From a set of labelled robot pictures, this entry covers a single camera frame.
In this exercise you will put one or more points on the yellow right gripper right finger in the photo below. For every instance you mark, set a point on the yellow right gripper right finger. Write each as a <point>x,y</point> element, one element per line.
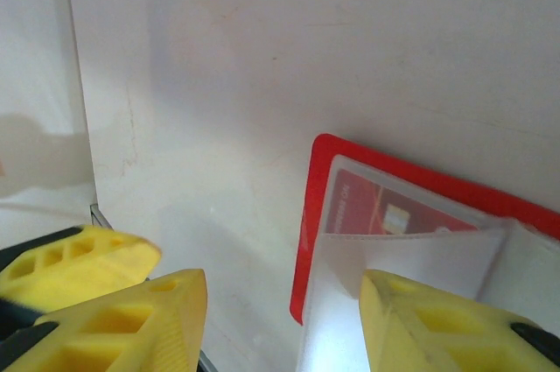
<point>437,332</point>

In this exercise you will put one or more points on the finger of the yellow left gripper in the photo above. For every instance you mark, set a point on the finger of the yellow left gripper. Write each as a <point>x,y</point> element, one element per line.
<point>79,267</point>

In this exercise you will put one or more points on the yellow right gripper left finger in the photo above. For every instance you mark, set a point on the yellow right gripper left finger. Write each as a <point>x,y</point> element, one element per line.
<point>131,328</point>

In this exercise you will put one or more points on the red credit card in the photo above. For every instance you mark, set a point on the red credit card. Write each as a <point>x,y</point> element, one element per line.
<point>363,210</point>

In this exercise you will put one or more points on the red card holder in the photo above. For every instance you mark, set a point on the red card holder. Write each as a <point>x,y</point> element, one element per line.
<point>314,197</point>

